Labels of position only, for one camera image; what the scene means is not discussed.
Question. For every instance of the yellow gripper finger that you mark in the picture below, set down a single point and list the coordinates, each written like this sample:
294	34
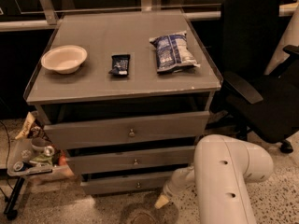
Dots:
161	201

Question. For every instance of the grey bottom drawer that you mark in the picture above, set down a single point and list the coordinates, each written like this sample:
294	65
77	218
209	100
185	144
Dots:
125	183

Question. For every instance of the grey drawer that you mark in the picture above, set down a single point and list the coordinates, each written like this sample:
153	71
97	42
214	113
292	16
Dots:
109	132
125	183
129	160

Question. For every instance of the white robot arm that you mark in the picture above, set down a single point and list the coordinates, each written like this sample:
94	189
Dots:
222	166

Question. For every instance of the grey middle drawer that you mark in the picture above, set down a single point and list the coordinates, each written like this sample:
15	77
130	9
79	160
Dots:
129	160

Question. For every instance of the grey top drawer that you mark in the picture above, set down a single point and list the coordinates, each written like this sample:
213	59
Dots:
109	132

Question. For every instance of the grey wooden drawer cabinet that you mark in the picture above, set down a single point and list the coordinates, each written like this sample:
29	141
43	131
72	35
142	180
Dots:
92	93

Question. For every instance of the clear plastic snack bin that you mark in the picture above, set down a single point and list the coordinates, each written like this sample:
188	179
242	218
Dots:
37	158

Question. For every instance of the black office chair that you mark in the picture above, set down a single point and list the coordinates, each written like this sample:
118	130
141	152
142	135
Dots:
260	103

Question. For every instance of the dark blue snack bar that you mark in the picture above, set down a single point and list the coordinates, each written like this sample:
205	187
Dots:
120	65

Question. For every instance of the blue white chip bag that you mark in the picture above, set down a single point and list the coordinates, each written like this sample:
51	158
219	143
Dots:
172	53

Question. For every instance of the black cart leg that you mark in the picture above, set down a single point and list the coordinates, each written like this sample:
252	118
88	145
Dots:
9	211

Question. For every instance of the tan snack bag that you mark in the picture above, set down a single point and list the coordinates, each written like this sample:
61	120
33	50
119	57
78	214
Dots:
26	127

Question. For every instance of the white paper bowl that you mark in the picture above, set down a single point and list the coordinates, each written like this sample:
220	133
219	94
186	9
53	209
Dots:
64	59

